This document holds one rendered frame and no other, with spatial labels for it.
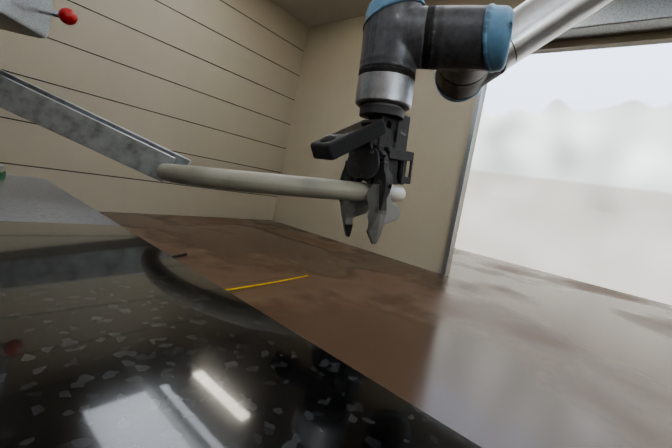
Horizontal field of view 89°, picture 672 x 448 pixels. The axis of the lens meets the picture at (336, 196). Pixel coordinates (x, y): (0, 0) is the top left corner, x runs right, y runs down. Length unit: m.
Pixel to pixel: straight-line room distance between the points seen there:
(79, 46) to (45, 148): 1.31
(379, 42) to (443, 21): 0.09
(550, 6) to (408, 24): 0.28
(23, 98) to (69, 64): 4.68
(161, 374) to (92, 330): 0.06
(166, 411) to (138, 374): 0.03
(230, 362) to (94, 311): 0.11
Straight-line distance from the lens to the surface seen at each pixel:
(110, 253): 0.43
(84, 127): 0.75
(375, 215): 0.52
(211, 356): 0.23
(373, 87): 0.54
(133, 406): 0.20
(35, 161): 5.39
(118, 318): 0.28
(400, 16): 0.57
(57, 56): 5.46
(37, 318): 0.28
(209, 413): 0.19
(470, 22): 0.56
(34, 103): 0.80
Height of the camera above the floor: 0.94
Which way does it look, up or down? 2 degrees down
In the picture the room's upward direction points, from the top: 11 degrees clockwise
